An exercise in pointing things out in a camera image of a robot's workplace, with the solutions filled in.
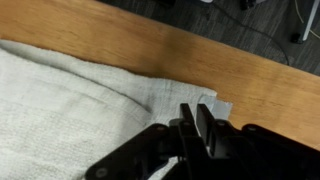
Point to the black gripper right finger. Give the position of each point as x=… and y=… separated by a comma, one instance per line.
x=253, y=152

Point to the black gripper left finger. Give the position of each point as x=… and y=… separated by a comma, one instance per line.
x=150, y=150

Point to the white cloth towel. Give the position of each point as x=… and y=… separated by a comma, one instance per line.
x=59, y=114

